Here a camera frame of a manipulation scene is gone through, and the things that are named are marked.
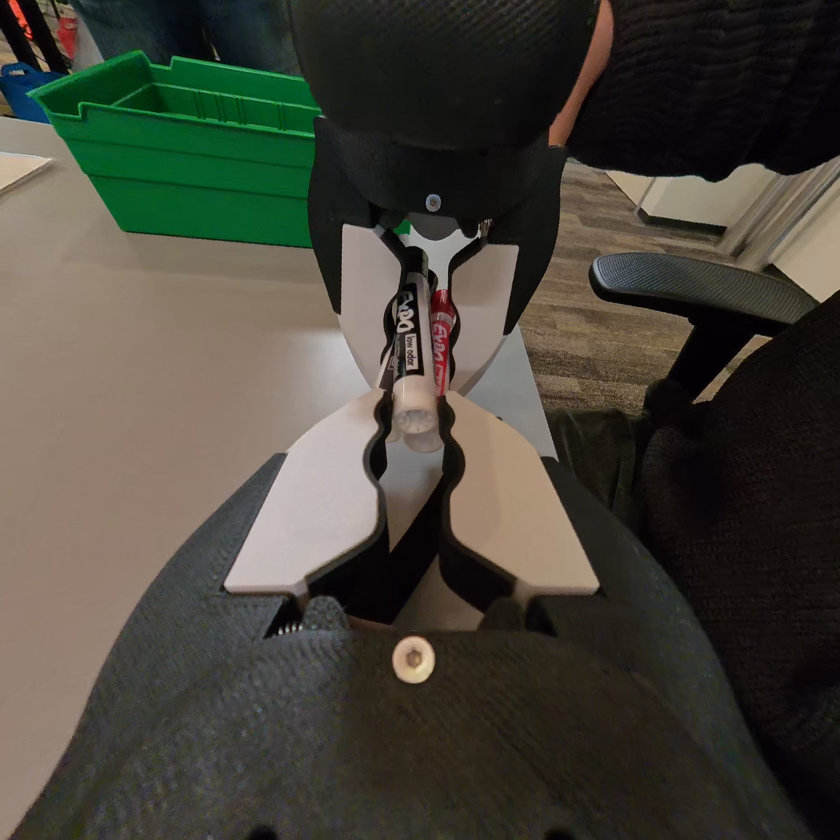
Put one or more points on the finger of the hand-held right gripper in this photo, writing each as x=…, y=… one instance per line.
x=361, y=282
x=489, y=295

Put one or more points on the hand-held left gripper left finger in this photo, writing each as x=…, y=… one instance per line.
x=308, y=512

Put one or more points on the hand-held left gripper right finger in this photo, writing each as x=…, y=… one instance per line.
x=518, y=518

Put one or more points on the red dry-erase marker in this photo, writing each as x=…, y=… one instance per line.
x=443, y=354

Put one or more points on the black dry-erase marker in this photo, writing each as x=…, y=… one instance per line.
x=425, y=443
x=413, y=348

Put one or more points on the person's right forearm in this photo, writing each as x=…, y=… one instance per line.
x=689, y=79

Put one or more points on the green plastic bin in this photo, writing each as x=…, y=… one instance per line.
x=197, y=164

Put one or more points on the white cabinet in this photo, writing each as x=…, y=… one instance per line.
x=689, y=197

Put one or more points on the laminated paper sheet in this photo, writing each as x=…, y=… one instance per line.
x=19, y=172

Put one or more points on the blue bag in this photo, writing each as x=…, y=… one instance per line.
x=26, y=85

